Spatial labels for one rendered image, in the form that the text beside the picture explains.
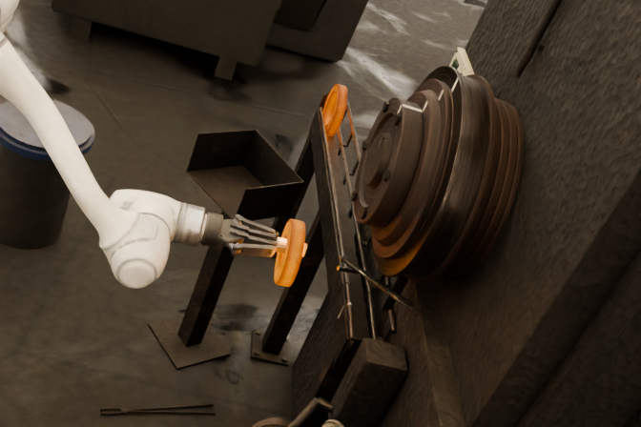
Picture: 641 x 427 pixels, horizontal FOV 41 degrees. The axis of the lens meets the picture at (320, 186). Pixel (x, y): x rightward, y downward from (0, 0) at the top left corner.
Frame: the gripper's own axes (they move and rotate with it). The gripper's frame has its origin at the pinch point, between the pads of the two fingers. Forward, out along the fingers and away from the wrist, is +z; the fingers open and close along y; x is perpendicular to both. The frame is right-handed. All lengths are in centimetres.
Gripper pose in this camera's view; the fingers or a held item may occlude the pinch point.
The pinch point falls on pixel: (290, 247)
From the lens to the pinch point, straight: 197.1
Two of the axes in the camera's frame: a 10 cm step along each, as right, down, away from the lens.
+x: 2.9, -8.0, -5.3
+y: 0.3, 5.6, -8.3
